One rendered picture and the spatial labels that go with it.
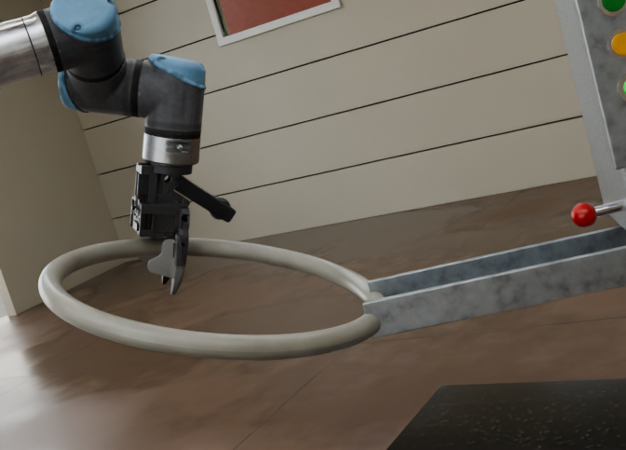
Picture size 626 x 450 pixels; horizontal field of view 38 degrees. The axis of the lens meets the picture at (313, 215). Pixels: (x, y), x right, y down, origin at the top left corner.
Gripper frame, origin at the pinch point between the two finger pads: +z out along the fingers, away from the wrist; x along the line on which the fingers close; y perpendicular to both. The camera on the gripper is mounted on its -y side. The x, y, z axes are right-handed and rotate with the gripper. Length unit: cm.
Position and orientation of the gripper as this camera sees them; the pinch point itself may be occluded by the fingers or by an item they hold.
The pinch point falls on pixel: (172, 281)
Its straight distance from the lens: 153.0
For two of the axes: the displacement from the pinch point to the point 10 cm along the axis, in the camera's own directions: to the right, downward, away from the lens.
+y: -9.1, -0.2, -4.1
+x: 3.9, 2.3, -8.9
